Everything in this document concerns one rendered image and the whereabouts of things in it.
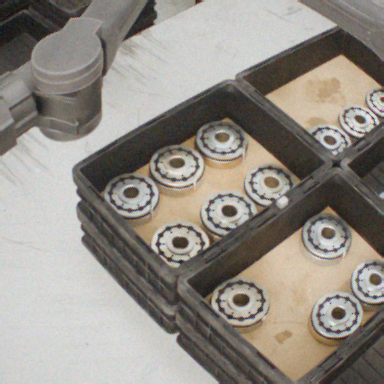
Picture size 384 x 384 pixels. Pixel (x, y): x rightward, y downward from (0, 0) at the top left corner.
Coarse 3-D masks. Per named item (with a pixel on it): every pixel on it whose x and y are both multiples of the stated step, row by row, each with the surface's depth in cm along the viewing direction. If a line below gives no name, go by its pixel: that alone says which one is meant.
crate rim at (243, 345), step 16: (320, 176) 139; (304, 192) 137; (288, 208) 135; (256, 224) 132; (240, 240) 130; (208, 256) 128; (192, 272) 125; (192, 288) 123; (192, 304) 123; (208, 304) 122; (208, 320) 122; (224, 320) 120; (368, 320) 120; (224, 336) 120; (240, 336) 118; (352, 336) 117; (256, 352) 116; (336, 352) 116; (272, 368) 114; (320, 368) 114
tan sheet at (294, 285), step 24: (288, 240) 142; (360, 240) 143; (264, 264) 139; (288, 264) 139; (312, 264) 139; (336, 264) 139; (288, 288) 136; (312, 288) 136; (336, 288) 136; (288, 312) 132; (264, 336) 129; (288, 336) 129; (312, 336) 129; (288, 360) 126; (312, 360) 125
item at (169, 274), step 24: (192, 96) 151; (120, 144) 143; (312, 144) 145; (72, 168) 138; (96, 192) 135; (288, 192) 137; (120, 216) 132; (264, 216) 133; (216, 240) 130; (168, 264) 126; (192, 264) 126
